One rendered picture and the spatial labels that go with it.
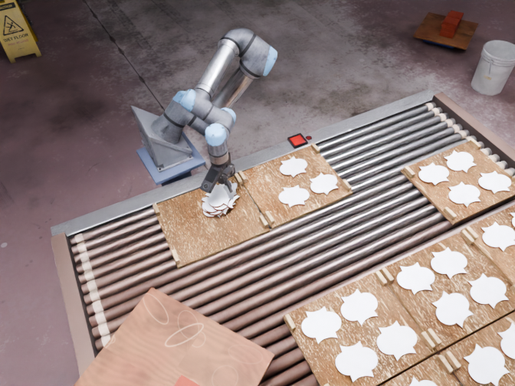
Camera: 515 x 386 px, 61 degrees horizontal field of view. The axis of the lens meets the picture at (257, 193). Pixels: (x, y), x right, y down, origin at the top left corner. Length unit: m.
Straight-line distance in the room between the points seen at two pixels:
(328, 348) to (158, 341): 0.58
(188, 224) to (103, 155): 1.92
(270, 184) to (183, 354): 0.87
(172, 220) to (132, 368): 0.66
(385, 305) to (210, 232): 0.75
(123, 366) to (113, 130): 2.65
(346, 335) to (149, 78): 3.33
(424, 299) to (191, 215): 0.99
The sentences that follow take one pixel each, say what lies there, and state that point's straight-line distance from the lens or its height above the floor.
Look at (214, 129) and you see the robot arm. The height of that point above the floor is 1.37.
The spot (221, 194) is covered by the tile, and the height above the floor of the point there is 1.02.
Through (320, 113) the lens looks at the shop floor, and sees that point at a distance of 3.84.
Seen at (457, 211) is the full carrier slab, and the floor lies 0.94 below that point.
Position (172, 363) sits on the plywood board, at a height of 1.04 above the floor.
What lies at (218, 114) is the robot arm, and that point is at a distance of 1.70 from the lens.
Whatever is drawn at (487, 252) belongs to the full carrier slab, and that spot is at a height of 0.94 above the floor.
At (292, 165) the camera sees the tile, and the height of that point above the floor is 0.95.
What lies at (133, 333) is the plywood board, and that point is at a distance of 1.59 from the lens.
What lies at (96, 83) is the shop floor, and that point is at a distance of 4.50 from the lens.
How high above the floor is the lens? 2.45
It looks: 50 degrees down
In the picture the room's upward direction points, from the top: 3 degrees counter-clockwise
